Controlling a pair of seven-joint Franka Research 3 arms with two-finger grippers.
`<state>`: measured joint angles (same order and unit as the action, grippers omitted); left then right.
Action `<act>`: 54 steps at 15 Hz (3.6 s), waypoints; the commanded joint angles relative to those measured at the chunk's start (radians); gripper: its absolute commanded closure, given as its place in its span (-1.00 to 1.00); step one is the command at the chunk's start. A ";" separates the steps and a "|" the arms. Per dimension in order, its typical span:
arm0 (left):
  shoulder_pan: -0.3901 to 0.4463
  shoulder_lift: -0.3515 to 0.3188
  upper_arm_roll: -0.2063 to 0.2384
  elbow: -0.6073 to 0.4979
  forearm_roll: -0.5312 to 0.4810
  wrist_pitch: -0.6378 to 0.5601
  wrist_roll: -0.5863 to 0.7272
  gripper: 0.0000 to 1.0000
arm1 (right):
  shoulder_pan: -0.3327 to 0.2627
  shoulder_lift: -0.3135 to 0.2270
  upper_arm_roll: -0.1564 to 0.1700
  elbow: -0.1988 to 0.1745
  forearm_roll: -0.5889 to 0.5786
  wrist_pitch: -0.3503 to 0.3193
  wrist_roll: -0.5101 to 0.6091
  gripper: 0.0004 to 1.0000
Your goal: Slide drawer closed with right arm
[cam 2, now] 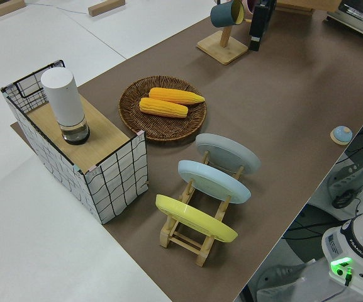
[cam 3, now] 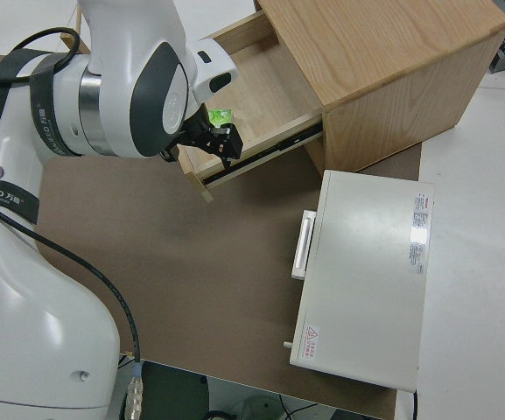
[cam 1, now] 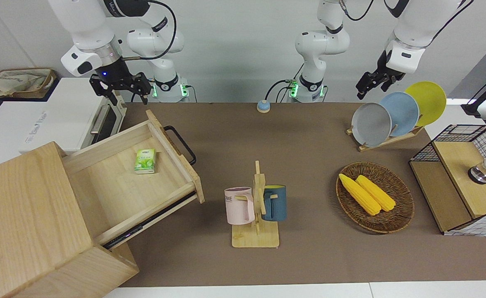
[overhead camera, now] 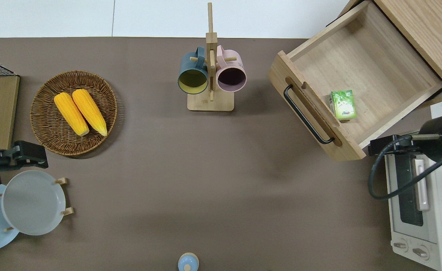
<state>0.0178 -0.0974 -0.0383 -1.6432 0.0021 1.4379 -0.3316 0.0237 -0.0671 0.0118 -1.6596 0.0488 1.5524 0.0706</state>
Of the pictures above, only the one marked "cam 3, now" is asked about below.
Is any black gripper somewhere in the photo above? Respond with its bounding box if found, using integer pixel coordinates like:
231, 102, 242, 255
179, 108, 245, 172

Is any light wooden drawer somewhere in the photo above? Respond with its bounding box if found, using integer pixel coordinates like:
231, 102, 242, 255
177, 10, 326, 205

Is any green tissue pack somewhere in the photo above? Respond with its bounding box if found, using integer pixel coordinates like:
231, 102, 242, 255
207, 108, 235, 128

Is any brown table mat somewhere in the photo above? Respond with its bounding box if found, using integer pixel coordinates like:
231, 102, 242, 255
0, 52, 424, 420

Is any light wooden cabinet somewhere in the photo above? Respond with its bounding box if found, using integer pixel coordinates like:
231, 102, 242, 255
254, 0, 505, 175

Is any white toaster oven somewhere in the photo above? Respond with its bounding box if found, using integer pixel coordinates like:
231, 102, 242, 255
283, 169, 436, 393

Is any wooden mug rack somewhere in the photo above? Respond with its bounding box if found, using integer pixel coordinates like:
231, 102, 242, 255
59, 0, 91, 56

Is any black drawer slide rail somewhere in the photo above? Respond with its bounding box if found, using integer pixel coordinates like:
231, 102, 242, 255
203, 122, 324, 183

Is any toaster oven door handle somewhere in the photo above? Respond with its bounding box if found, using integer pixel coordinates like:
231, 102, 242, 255
290, 209, 318, 280

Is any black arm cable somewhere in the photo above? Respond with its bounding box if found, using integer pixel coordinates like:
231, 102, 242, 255
0, 28, 147, 420

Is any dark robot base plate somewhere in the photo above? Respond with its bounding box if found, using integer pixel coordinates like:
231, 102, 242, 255
116, 359, 212, 420

